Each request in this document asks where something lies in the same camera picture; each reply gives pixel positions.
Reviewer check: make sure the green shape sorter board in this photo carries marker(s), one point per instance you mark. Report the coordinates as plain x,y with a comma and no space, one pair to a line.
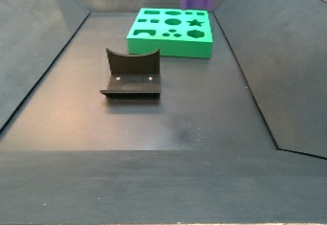
176,32

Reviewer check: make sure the black curved holder stand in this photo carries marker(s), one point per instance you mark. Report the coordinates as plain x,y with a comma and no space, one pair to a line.
133,74

